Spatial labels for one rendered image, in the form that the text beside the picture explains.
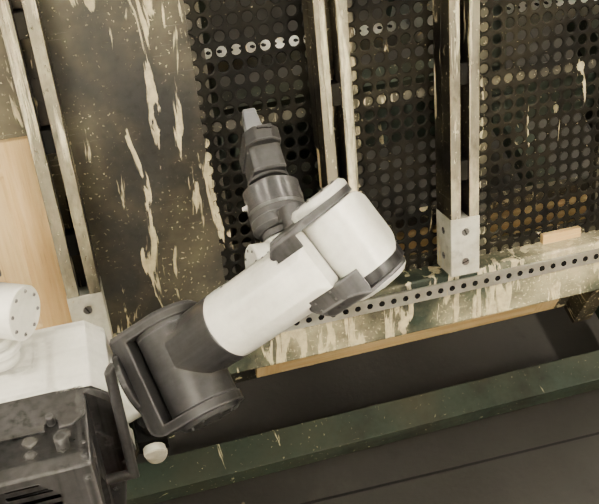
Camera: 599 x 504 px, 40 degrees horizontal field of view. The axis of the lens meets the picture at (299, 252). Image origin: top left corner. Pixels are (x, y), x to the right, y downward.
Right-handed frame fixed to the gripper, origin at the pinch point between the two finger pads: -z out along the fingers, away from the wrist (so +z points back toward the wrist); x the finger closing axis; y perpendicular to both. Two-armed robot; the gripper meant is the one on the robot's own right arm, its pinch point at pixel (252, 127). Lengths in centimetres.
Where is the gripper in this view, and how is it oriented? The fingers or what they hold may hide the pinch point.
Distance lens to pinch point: 129.5
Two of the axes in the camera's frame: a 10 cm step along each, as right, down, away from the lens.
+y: -9.6, 2.0, -2.1
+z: 2.7, 9.1, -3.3
